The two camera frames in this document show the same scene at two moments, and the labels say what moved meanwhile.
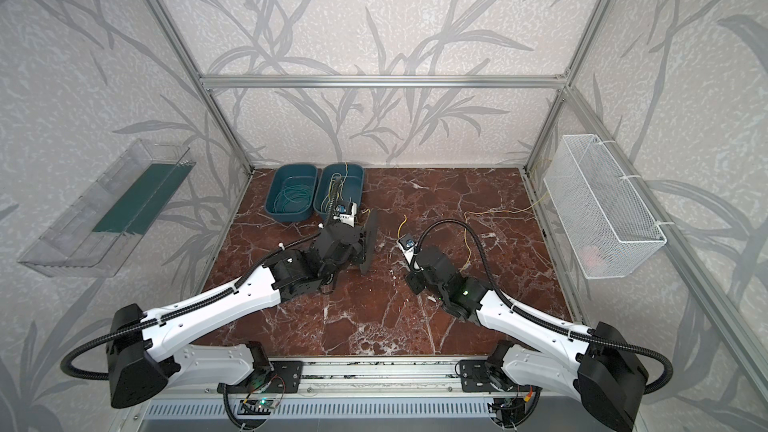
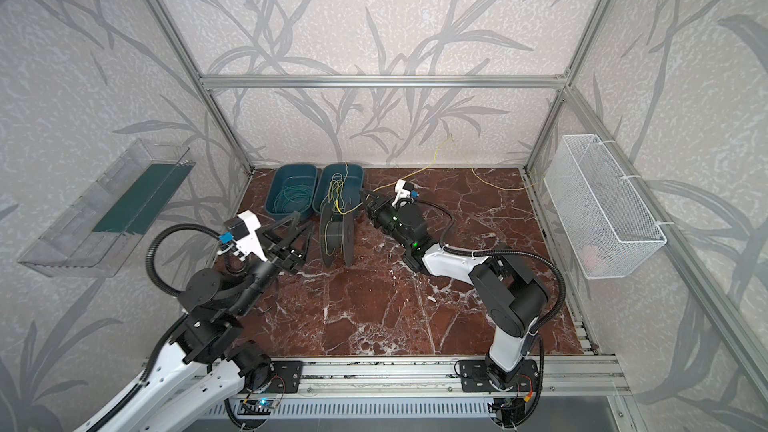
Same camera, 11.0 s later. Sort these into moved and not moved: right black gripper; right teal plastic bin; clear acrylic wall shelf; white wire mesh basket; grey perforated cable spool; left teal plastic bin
Moved: right black gripper; grey perforated cable spool
Not moved: right teal plastic bin; white wire mesh basket; clear acrylic wall shelf; left teal plastic bin
